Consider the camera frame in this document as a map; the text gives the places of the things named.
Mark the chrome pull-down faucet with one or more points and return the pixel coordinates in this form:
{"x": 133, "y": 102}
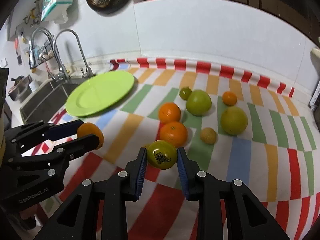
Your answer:
{"x": 33, "y": 61}

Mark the yellow-green pear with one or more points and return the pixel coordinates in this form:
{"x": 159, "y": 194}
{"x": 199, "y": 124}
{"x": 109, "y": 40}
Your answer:
{"x": 234, "y": 120}

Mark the pot by sink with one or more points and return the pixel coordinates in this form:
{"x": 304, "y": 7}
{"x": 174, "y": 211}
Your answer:
{"x": 21, "y": 85}

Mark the large green apple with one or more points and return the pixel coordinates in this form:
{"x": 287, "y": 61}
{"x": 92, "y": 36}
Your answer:
{"x": 198, "y": 103}

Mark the steel sink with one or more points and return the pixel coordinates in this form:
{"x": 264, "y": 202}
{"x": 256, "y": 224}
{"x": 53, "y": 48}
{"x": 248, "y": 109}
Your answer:
{"x": 47, "y": 100}

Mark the small orange back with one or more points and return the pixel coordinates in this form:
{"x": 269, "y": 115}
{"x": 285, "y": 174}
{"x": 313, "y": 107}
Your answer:
{"x": 229, "y": 98}

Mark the small green fruit back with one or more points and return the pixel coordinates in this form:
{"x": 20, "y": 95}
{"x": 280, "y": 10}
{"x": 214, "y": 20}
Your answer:
{"x": 184, "y": 93}

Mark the wire sponge basket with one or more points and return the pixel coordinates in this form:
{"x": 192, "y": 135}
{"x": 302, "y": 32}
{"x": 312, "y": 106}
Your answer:
{"x": 45, "y": 53}

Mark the teal tissue pack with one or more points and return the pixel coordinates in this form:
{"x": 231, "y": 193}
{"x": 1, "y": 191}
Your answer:
{"x": 55, "y": 10}

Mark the green plate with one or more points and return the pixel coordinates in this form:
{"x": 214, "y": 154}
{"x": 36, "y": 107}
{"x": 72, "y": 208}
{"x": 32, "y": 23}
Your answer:
{"x": 99, "y": 92}

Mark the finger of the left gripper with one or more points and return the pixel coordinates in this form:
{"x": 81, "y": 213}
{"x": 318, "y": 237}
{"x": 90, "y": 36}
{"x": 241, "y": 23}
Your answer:
{"x": 23, "y": 138}
{"x": 75, "y": 146}

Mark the wall tap yellow handle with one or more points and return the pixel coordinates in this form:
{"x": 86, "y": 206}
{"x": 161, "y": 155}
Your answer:
{"x": 34, "y": 17}

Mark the orange mandarin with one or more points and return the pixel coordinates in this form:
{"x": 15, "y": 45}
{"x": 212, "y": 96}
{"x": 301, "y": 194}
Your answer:
{"x": 174, "y": 133}
{"x": 169, "y": 112}

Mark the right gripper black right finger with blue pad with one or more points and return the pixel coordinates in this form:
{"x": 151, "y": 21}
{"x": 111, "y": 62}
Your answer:
{"x": 246, "y": 216}

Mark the slim gooseneck faucet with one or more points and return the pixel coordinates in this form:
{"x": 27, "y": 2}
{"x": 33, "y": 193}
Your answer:
{"x": 74, "y": 53}

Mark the orange mandarin upper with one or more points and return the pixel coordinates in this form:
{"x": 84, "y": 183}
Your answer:
{"x": 169, "y": 112}

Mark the brown kiwi right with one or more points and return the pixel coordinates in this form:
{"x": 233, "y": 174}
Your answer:
{"x": 208, "y": 136}

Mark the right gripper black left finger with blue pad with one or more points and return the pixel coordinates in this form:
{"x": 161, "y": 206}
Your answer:
{"x": 77, "y": 216}

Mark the small green tomato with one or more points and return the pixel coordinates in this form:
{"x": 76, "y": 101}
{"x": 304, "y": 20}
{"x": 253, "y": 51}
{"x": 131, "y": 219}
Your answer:
{"x": 161, "y": 154}

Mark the orange mandarin lower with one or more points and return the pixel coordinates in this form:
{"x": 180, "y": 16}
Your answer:
{"x": 174, "y": 133}

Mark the colourful striped table cloth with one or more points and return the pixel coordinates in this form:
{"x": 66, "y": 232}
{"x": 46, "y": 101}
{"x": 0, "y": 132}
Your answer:
{"x": 277, "y": 156}

